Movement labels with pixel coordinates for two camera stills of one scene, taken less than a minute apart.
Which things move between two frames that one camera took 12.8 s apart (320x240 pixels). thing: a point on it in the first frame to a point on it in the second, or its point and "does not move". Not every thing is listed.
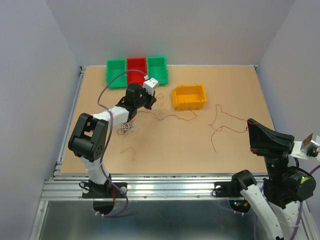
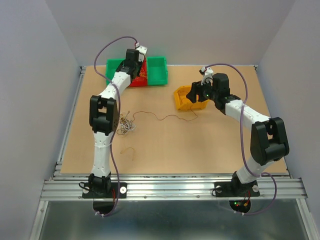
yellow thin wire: x=132 y=149 does not move
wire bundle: x=122 y=128 does not move
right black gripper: x=260 y=138 to x=196 y=88
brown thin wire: x=172 y=115 does not move
